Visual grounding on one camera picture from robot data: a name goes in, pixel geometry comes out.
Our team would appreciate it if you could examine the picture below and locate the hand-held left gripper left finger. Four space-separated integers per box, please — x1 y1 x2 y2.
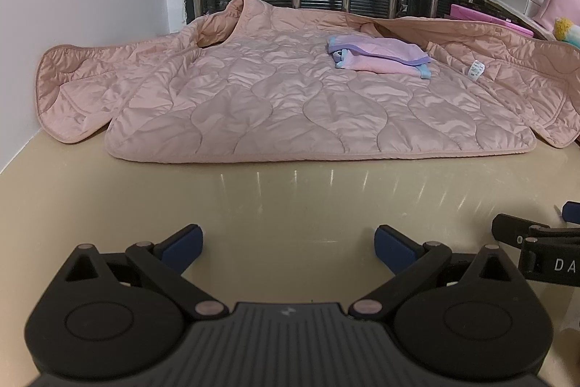
52 224 229 321

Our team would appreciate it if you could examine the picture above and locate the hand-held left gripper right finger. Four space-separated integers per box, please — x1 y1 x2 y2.
349 225 527 321

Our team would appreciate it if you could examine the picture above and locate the pink blue purple-trimmed garment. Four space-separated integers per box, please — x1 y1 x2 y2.
327 34 431 80

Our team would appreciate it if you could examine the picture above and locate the pink quilted jacket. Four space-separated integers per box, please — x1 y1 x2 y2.
35 0 580 165

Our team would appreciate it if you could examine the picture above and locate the yellow white plush toy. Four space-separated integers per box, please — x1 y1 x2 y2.
554 17 580 44

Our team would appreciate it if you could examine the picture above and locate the pink pillow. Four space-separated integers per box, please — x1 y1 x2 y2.
537 0 580 32

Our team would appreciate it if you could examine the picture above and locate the dark flat book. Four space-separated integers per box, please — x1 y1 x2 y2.
480 0 547 27

